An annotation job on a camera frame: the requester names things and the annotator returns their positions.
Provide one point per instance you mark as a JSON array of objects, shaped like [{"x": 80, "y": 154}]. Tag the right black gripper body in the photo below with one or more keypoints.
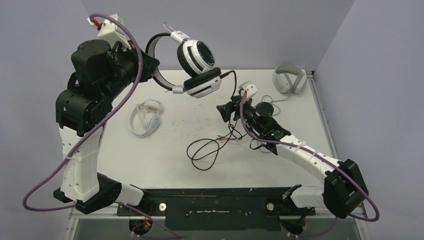
[{"x": 236, "y": 108}]

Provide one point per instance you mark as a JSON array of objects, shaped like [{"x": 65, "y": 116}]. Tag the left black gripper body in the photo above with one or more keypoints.
[{"x": 127, "y": 67}]

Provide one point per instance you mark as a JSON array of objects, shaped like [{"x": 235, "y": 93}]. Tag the white wired headphones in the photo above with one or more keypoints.
[{"x": 149, "y": 113}]

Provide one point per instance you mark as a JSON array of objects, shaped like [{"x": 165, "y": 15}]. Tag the black and white headphones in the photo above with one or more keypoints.
[{"x": 198, "y": 61}]

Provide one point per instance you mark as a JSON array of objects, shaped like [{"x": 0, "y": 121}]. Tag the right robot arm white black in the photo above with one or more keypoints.
[{"x": 342, "y": 187}]

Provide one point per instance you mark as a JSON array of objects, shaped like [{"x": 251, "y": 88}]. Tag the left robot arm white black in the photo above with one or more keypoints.
[{"x": 101, "y": 72}]

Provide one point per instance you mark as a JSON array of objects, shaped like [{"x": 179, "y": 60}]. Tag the grey white over-ear headphones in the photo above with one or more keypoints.
[{"x": 288, "y": 80}]

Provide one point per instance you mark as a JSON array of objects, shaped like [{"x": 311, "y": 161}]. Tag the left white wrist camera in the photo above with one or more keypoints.
[{"x": 111, "y": 33}]

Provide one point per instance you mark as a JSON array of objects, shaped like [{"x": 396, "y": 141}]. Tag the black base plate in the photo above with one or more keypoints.
[{"x": 223, "y": 209}]

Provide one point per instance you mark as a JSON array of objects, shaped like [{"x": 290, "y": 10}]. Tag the aluminium rail frame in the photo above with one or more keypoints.
[{"x": 160, "y": 161}]

